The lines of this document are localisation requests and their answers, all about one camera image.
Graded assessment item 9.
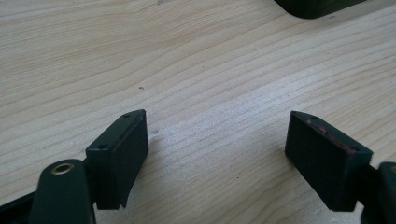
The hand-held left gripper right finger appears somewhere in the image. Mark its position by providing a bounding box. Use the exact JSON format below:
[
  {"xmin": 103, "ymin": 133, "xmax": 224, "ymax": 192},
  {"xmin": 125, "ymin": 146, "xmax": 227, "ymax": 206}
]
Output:
[{"xmin": 284, "ymin": 110, "xmax": 374, "ymax": 213}]

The dark green tray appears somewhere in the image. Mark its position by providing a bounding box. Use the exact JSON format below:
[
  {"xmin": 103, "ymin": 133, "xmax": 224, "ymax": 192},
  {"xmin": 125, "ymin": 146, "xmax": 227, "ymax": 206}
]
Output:
[{"xmin": 274, "ymin": 0, "xmax": 368, "ymax": 20}]

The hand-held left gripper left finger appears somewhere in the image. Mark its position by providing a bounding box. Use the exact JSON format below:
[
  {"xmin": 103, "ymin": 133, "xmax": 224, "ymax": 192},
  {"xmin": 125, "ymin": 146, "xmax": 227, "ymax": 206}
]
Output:
[{"xmin": 85, "ymin": 108, "xmax": 149, "ymax": 211}]

